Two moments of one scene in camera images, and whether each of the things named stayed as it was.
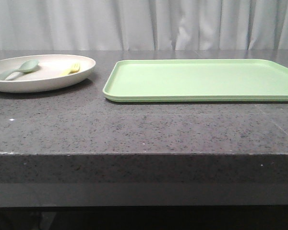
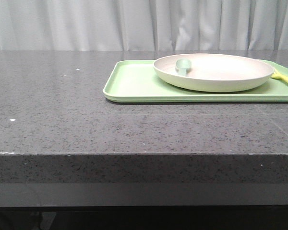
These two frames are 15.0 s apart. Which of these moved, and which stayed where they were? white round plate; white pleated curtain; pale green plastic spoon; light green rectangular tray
Moved: pale green plastic spoon; white round plate
Stayed: light green rectangular tray; white pleated curtain
